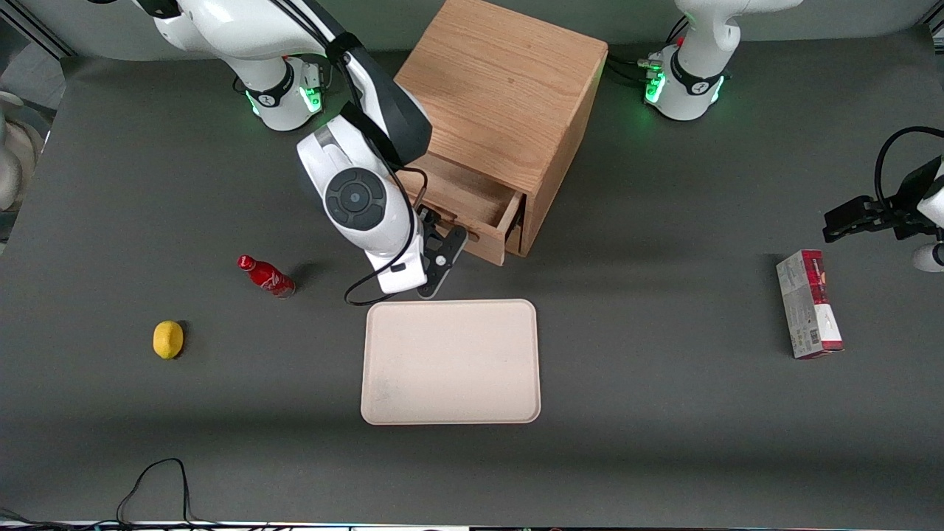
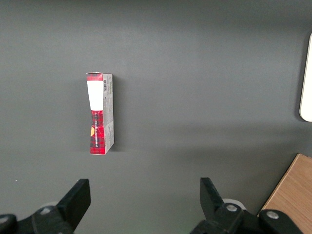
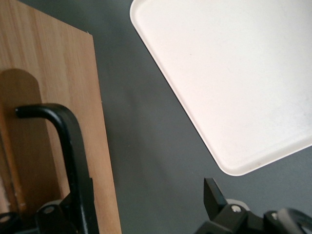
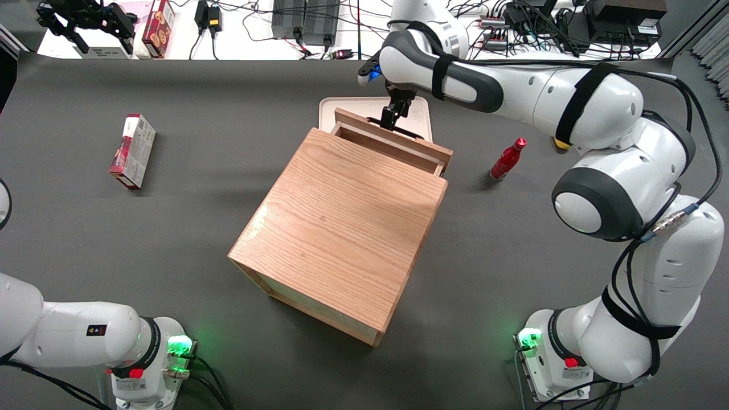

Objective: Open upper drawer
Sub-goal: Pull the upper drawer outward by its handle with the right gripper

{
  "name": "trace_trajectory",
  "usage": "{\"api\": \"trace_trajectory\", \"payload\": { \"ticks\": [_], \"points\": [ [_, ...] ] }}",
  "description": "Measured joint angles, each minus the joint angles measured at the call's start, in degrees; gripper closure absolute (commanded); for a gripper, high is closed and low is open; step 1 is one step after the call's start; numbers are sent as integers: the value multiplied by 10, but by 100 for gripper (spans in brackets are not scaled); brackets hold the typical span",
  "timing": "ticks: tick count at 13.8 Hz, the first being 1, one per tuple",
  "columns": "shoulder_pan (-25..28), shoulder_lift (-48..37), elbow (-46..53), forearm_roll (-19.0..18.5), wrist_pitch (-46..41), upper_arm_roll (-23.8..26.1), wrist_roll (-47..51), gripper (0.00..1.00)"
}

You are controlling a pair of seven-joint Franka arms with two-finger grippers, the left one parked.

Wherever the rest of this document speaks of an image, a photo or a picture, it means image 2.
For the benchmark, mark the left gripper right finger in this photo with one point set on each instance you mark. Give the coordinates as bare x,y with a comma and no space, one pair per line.
212,207

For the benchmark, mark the wooden drawer cabinet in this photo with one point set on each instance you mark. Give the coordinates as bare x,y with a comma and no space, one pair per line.
290,195

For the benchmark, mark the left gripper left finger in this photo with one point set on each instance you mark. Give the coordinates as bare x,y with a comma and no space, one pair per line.
73,207

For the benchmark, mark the beige plastic tray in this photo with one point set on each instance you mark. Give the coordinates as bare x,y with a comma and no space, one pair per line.
307,85

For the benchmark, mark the red plaid carton box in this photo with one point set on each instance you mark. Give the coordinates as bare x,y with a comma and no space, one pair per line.
100,117

